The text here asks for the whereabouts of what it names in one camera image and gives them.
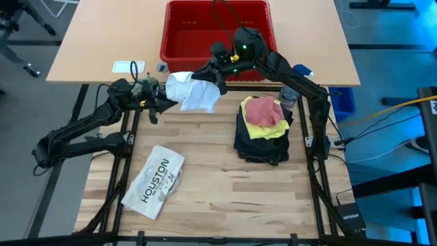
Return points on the blue-capped spray bottle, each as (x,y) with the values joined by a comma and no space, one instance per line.
(304,70)

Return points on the green succulent plant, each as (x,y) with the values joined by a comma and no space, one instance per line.
(138,87)

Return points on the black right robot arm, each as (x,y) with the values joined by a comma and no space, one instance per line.
(300,85)

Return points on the white garment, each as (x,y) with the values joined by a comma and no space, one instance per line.
(194,92)

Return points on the white rectangular tray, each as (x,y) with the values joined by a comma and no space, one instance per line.
(123,67)

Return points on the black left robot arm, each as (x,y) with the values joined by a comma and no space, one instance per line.
(82,126)

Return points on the dark denim jeans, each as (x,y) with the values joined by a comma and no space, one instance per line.
(263,153)

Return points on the small grey object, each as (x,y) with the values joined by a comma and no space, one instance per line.
(162,67)

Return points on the white Houston tote bag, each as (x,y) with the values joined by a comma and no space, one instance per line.
(153,184)

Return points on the blue plastic bin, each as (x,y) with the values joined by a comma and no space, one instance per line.
(343,100)

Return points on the yellow shirt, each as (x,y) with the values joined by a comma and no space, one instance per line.
(269,132)

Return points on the black tripod stand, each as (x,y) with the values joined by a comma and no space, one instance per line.
(20,20)

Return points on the pink garment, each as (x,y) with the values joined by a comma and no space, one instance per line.
(264,111)

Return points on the red plastic laundry basket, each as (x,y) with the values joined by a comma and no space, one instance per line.
(191,34)

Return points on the long black floor bar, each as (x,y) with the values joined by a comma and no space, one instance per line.
(51,191)

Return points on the black Netgear network switch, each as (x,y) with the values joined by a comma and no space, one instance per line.
(351,218)

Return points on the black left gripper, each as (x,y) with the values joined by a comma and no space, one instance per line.
(148,100)

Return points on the black table foot bar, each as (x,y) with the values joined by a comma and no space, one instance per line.
(389,46)
(34,43)

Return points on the black stand base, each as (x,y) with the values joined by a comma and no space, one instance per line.
(379,5)

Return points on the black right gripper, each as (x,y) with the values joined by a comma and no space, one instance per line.
(244,51)

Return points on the black t-shirt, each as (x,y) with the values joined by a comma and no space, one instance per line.
(240,133)

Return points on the black aluminium table frame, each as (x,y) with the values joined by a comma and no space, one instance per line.
(218,240)

